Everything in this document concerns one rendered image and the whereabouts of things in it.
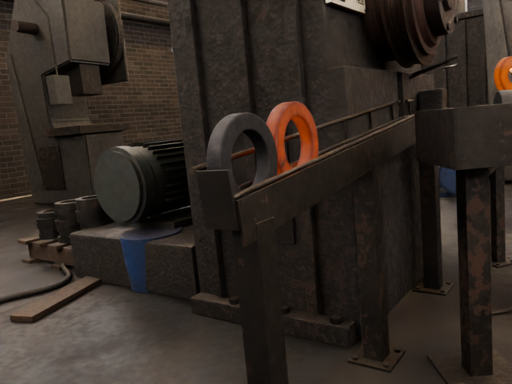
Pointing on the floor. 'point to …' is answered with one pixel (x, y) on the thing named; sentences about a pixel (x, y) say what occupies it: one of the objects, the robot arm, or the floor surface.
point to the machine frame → (236, 92)
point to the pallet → (63, 229)
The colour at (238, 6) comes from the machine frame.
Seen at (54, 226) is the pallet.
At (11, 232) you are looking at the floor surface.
